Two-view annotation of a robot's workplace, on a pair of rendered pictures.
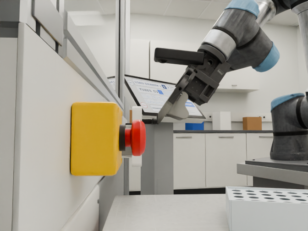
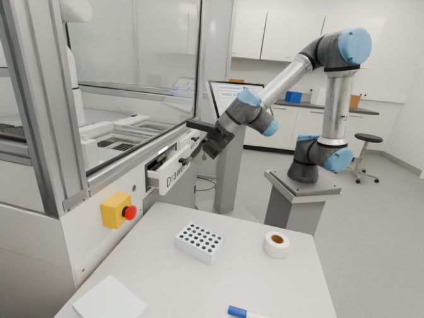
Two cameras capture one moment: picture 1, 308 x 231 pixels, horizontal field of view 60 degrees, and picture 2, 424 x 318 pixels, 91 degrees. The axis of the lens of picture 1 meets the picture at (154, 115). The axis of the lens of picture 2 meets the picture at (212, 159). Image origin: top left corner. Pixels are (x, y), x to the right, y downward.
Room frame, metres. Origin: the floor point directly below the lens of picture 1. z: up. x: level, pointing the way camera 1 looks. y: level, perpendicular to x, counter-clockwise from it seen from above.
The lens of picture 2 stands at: (-0.10, -0.29, 1.24)
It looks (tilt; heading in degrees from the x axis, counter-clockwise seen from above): 22 degrees down; 14
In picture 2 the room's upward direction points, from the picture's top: 5 degrees clockwise
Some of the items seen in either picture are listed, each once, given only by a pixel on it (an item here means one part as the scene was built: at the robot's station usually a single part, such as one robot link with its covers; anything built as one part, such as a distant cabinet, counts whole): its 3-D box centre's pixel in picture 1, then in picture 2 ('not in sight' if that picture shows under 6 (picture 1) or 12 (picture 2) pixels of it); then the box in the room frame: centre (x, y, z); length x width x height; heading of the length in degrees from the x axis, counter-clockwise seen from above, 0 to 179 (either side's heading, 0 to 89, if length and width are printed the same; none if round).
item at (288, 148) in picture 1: (291, 144); (303, 168); (0.99, -0.51, 0.83); 0.15 x 0.15 x 0.10
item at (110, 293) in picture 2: not in sight; (110, 307); (0.13, -0.05, 0.77); 0.13 x 0.09 x 0.02; 75
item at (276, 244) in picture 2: not in sight; (276, 244); (0.44, -0.38, 0.78); 0.07 x 0.07 x 0.04
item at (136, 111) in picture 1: (137, 135); (176, 166); (0.62, 0.04, 0.87); 0.29 x 0.02 x 0.11; 3
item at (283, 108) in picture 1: (290, 112); (309, 146); (0.98, -0.50, 0.95); 0.13 x 0.12 x 0.14; 34
